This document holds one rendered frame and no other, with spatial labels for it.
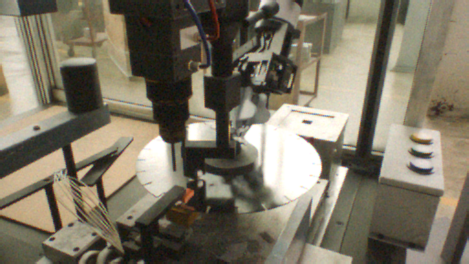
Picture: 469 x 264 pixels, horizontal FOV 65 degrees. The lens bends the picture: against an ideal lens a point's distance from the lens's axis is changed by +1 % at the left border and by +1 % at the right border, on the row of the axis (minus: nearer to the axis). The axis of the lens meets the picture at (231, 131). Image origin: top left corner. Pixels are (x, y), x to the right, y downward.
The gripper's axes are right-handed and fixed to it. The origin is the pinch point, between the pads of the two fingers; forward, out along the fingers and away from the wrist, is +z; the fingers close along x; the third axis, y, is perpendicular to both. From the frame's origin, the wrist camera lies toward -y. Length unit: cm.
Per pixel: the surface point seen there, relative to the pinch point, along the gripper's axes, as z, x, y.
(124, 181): 19.3, -1.3, -37.0
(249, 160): 4.9, -0.5, 5.8
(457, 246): 17, 143, -4
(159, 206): 13.7, -18.0, 10.2
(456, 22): -146, 256, -76
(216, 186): 10.1, -7.1, 7.1
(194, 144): 4.7, -11.8, 4.8
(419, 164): -3.6, 30.6, 20.0
